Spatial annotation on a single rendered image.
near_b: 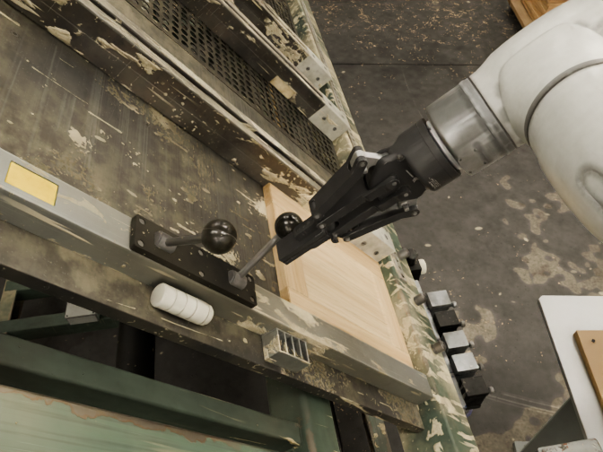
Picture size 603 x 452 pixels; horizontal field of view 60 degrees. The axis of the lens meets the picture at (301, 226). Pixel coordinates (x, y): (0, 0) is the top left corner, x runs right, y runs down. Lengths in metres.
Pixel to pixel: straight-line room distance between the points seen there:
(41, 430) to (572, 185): 0.44
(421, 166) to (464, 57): 3.44
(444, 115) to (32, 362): 0.48
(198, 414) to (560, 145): 0.51
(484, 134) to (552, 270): 2.14
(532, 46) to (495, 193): 2.40
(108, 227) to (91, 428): 0.23
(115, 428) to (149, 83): 0.57
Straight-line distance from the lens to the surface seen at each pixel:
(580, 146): 0.44
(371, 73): 3.68
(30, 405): 0.46
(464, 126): 0.55
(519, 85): 0.53
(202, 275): 0.66
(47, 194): 0.59
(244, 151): 0.98
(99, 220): 0.61
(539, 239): 2.77
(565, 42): 0.53
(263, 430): 0.79
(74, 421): 0.47
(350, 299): 1.06
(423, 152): 0.56
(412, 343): 1.19
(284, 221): 0.66
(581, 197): 0.44
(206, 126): 0.94
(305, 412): 0.87
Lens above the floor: 1.92
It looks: 48 degrees down
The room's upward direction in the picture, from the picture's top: straight up
